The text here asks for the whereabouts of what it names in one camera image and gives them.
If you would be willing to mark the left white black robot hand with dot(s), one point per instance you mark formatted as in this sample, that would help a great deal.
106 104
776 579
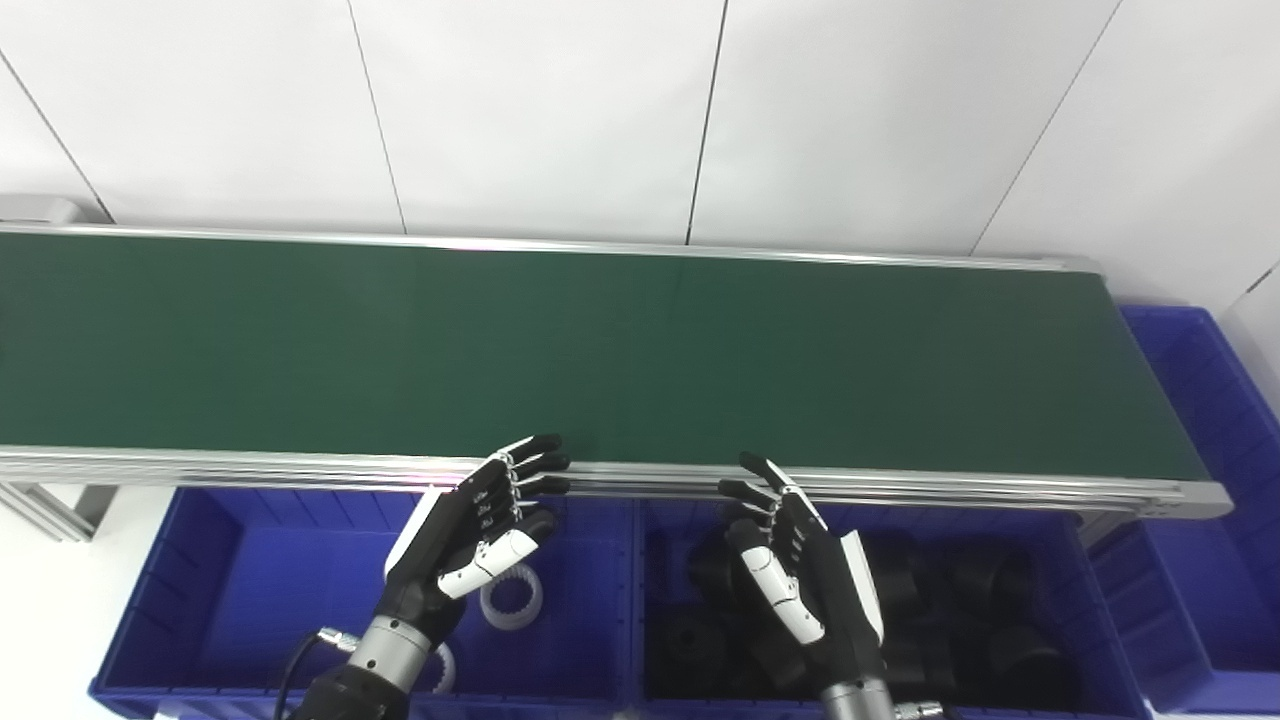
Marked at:
440 545

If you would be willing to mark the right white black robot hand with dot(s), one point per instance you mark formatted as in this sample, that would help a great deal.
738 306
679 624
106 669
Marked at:
815 580

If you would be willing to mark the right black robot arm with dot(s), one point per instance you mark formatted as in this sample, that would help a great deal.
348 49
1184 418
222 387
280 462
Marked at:
860 702

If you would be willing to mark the black cylindrical plastic part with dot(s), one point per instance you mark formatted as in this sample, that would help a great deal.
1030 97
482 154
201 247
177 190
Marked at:
690 650
892 572
1025 665
705 570
990 580

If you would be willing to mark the green conveyor belt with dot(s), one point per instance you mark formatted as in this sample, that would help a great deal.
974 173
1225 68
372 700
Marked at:
300 465
600 350

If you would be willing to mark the blue bin with white rings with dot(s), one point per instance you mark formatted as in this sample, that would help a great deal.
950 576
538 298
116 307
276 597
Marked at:
250 600

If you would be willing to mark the blue bin with black parts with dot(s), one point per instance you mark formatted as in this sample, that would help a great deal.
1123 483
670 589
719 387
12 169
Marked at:
1100 640

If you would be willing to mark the empty blue plastic bin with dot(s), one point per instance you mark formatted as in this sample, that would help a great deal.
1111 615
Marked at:
1200 600

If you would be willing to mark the aluminium conveyor leg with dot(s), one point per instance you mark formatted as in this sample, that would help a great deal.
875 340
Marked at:
50 510

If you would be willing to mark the grey conveyor end housing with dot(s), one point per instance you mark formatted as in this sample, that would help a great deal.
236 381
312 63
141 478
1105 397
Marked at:
35 208

